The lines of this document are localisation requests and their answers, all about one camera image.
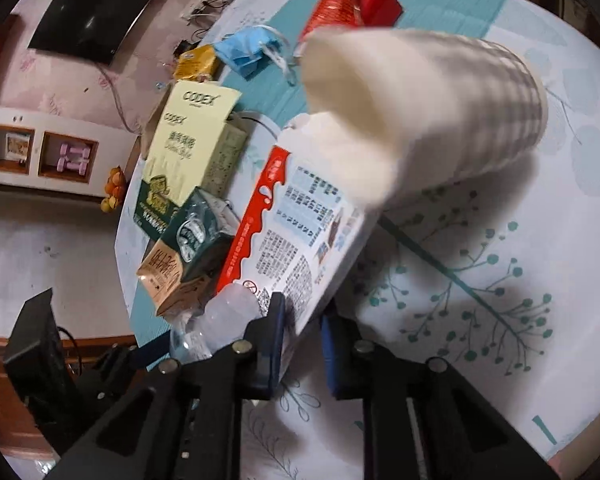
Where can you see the cream and green paper box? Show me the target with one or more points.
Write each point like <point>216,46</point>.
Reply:
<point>190,150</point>

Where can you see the pile of oranges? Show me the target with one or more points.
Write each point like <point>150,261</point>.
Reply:
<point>112,190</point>

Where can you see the dark green drink carton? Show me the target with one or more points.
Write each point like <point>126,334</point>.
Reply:
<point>200,235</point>

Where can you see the white checked paper cup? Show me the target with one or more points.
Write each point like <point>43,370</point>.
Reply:
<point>430,105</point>

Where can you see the white leaf print tablecloth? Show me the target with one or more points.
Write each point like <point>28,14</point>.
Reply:
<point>480,285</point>

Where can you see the brown drink carton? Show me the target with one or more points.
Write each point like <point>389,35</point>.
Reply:
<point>165,270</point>

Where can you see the red snack package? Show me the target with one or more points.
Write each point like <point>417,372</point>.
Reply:
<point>340,5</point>

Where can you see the white and red carton box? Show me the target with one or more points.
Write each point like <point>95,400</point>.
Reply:
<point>300,240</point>

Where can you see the pink dumbbells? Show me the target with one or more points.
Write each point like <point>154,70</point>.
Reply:
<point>72,156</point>

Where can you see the blue face mask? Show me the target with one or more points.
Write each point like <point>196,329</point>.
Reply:
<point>240,50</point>

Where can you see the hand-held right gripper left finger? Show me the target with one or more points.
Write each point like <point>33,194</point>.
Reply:
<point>274,345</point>

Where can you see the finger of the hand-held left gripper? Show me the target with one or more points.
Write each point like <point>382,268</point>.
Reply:
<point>130,357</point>

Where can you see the small framed picture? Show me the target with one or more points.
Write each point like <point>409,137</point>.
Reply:
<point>16,146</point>

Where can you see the black flat television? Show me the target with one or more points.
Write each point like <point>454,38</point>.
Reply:
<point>95,5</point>

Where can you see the clear plastic bottle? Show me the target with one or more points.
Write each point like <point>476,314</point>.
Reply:
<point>220,317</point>

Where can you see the yellow snack packet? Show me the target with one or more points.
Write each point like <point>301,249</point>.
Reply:
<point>196,62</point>

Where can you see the white wall cabinet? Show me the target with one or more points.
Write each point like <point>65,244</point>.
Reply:
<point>35,120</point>

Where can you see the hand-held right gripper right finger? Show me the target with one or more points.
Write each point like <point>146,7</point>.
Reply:
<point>332,355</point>

